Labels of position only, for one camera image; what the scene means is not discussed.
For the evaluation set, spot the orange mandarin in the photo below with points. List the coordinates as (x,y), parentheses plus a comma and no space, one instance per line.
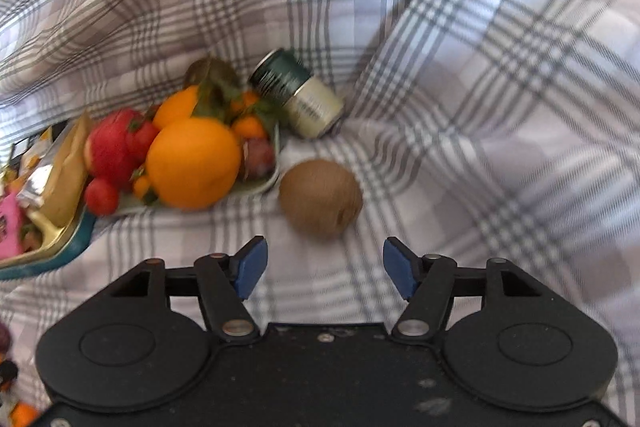
(23,415)

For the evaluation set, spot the tan paper snack bag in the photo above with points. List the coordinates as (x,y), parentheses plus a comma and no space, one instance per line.
(67,173)

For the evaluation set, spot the brown kiwi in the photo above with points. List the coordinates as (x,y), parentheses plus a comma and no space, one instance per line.
(320,198)

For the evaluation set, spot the red apple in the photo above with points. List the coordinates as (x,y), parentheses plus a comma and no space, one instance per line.
(106,151)

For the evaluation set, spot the dark purple plum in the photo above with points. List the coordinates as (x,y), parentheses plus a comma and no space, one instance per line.
(5,340)

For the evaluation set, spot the teal snack tray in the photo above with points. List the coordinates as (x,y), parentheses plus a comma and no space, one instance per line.
(46,247)

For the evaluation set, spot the pink snack packet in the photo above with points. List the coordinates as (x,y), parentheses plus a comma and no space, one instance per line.
(11,222)

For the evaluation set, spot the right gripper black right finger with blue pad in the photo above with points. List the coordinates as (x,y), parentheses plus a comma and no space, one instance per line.
(429,284)

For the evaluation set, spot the small red tomato on plate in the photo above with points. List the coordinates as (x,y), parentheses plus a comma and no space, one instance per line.
(101,197)

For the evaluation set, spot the white fruit plate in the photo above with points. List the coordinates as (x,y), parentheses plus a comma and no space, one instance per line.
(258,172)

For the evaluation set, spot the green cream tin can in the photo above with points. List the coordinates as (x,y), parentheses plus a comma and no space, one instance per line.
(311,106)

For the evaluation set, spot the grey plaid bed sheet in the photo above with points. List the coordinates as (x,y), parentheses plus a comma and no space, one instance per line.
(476,128)

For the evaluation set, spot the big orange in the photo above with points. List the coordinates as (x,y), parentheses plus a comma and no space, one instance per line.
(193,163)

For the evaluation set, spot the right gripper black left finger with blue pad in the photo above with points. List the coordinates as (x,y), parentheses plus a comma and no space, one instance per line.
(222,283)

